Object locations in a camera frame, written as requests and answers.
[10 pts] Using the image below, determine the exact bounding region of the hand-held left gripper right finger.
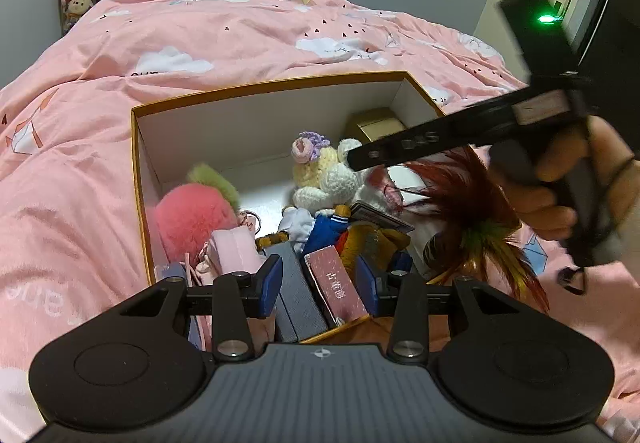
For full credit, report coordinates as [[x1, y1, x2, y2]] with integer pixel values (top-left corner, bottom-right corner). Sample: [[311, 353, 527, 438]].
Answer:
[[354, 254, 523, 364]]

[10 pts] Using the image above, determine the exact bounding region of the orange yellow plush toy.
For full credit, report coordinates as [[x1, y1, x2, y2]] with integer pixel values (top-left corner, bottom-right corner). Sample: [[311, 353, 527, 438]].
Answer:
[[339, 223, 414, 275]]

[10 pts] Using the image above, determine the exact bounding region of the white pink plush toy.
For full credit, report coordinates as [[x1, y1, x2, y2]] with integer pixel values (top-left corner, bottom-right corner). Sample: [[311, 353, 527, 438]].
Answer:
[[357, 168, 407, 215]]

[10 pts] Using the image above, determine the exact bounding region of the pink pouch with carabiner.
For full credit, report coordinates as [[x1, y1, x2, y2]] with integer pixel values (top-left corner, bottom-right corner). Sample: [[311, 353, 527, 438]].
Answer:
[[182, 227, 268, 286]]

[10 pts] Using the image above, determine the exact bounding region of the pink fluffy strawberry plush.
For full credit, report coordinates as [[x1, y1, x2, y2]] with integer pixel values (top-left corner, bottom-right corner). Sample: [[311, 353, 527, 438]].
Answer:
[[154, 162, 242, 265]]

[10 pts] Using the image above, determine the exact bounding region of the cream white crochet doll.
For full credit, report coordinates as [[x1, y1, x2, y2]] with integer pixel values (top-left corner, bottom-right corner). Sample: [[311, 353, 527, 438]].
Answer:
[[290, 130, 368, 215]]

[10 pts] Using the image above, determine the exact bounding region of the black wrist strap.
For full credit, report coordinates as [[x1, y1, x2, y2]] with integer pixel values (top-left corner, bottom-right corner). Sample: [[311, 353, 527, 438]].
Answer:
[[556, 264, 587, 296]]

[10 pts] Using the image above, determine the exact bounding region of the red feather shuttlecock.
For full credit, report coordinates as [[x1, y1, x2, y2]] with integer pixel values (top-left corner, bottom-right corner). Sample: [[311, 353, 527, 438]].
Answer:
[[372, 146, 551, 320]]

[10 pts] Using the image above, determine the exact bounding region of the pink printed blanket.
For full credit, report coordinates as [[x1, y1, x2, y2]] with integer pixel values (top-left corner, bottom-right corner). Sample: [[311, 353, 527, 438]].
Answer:
[[0, 0, 640, 443]]

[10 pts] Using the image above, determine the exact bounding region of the orange cardboard box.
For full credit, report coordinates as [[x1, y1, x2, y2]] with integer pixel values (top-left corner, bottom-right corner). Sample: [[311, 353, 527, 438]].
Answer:
[[131, 70, 448, 355]]

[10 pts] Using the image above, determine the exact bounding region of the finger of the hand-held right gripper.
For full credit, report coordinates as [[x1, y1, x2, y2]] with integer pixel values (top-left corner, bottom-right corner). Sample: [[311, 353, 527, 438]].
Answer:
[[346, 97, 507, 173]]

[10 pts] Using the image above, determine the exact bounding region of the doll in blue white clothes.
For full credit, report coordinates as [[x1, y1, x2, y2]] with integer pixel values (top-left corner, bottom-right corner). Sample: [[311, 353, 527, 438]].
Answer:
[[257, 204, 353, 258]]

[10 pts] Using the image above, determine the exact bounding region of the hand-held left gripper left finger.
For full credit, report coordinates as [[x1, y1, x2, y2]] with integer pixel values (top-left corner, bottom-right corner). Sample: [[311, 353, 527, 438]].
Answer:
[[117, 253, 283, 363]]

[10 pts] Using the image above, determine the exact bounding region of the dark framed card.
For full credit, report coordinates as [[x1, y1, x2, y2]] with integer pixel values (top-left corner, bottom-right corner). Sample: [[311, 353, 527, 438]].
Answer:
[[349, 200, 416, 235]]

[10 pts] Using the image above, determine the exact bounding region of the gold box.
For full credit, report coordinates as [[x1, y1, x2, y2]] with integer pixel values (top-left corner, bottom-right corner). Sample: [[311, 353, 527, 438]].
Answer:
[[345, 107, 407, 145]]

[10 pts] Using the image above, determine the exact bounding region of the pink booklet with characters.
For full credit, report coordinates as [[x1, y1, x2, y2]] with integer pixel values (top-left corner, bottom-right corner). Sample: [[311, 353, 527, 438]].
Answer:
[[304, 245, 372, 327]]

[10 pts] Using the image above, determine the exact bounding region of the dark grey box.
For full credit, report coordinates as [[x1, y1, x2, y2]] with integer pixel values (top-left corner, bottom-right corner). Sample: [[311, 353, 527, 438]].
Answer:
[[264, 242, 331, 344]]

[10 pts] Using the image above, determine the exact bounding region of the pink keychain charm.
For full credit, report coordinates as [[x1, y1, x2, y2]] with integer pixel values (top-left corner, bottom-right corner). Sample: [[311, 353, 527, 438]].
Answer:
[[238, 210, 262, 237]]

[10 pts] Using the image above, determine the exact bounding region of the person's right hand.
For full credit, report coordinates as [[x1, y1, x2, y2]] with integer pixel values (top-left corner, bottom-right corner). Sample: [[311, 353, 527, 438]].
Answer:
[[510, 116, 638, 244]]

